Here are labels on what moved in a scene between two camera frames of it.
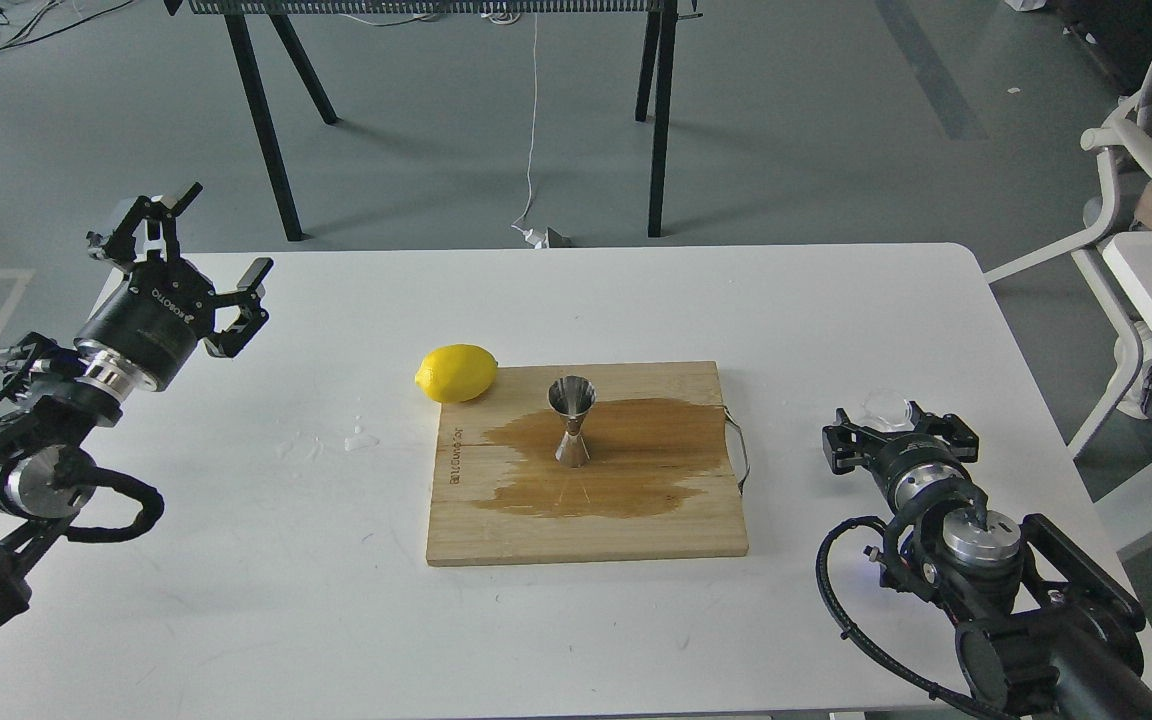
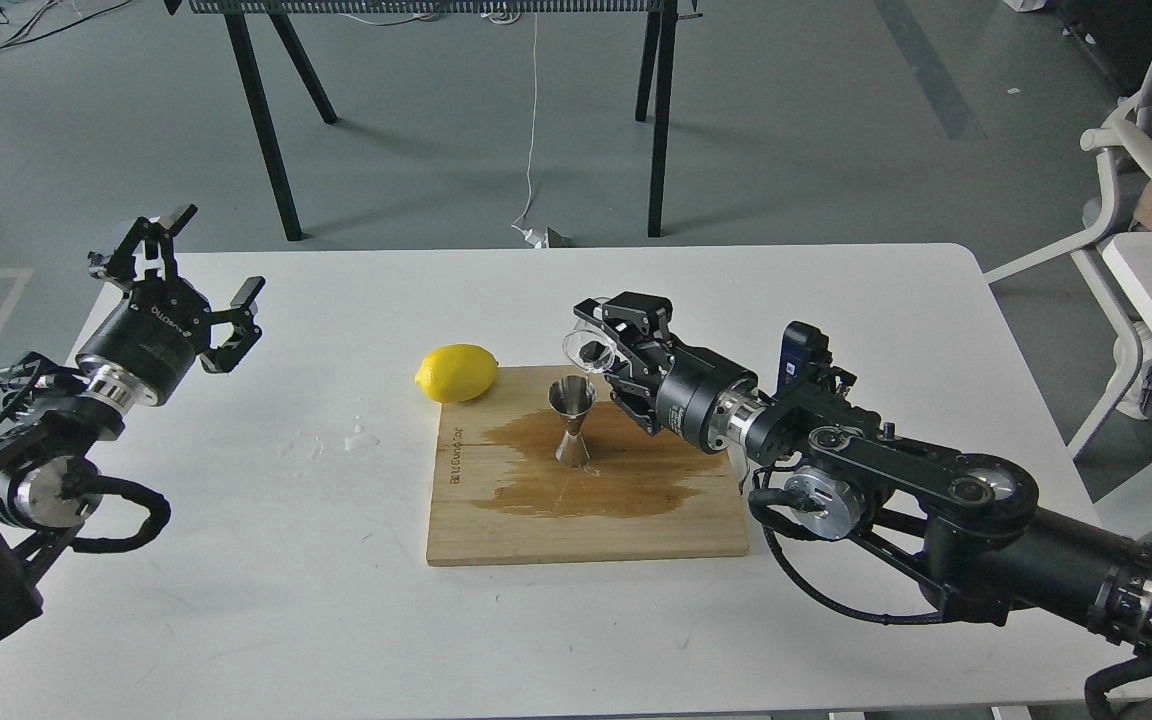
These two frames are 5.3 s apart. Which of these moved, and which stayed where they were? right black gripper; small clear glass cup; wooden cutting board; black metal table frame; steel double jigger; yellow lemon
Moved: right black gripper; small clear glass cup
Stayed: wooden cutting board; yellow lemon; steel double jigger; black metal table frame
